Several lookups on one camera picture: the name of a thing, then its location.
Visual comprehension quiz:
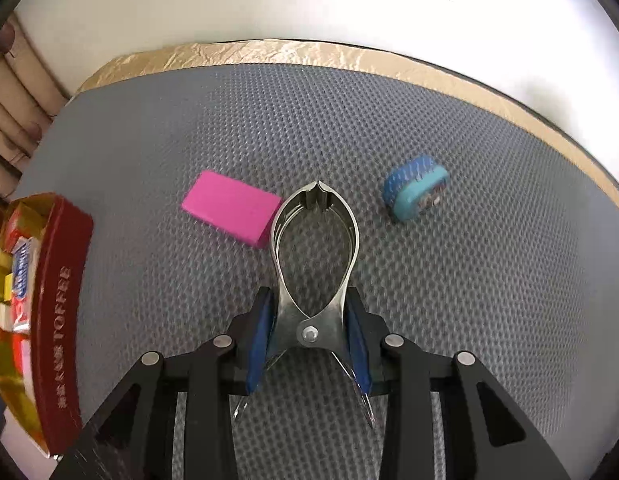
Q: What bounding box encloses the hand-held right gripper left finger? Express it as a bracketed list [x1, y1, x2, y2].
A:
[52, 287, 276, 480]

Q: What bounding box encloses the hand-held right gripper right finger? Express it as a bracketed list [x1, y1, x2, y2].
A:
[344, 287, 573, 480]

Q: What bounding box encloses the metal spring clip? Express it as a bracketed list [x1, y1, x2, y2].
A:
[232, 179, 378, 429]

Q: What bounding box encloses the dark red tin box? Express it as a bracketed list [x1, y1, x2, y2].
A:
[0, 192, 95, 461]

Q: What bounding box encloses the grey textured mat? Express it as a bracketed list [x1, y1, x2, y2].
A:
[0, 40, 619, 480]

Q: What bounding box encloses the pink eraser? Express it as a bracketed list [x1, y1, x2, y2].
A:
[181, 170, 284, 250]

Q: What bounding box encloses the beige patterned curtain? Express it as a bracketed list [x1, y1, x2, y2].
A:
[0, 10, 74, 207]

